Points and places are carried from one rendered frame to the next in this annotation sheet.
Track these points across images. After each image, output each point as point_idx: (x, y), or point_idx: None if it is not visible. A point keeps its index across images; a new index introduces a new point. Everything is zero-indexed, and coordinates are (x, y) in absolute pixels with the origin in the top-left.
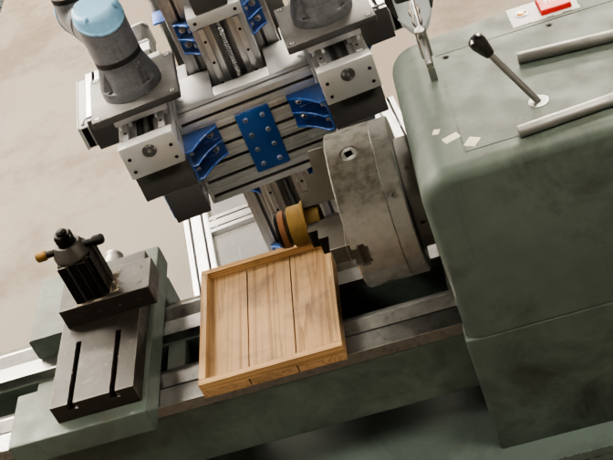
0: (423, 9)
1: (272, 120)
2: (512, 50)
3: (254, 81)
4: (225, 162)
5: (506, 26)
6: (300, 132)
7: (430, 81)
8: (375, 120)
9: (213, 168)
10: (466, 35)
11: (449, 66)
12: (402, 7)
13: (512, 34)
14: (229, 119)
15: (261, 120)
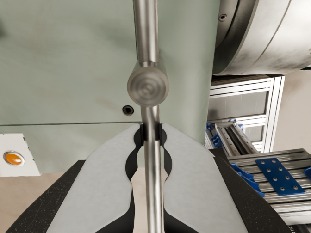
0: (112, 159)
1: (272, 183)
2: (12, 72)
3: (289, 215)
4: (302, 166)
5: (34, 143)
6: (249, 173)
7: (160, 50)
8: (269, 16)
9: (310, 165)
10: (94, 150)
11: (123, 82)
12: (191, 185)
13: (21, 119)
14: (309, 192)
15: (281, 185)
